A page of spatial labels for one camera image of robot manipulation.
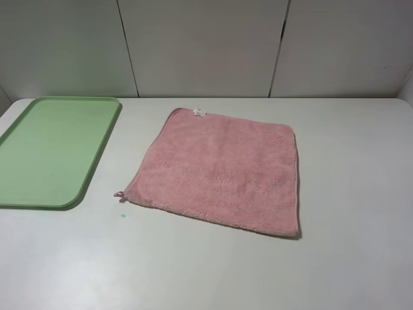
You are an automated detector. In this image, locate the pink terry towel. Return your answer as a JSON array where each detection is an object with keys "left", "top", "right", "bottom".
[{"left": 116, "top": 108, "right": 299, "bottom": 238}]

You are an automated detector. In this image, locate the green plastic tray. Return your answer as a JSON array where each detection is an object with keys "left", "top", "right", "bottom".
[{"left": 1, "top": 96, "right": 122, "bottom": 211}]

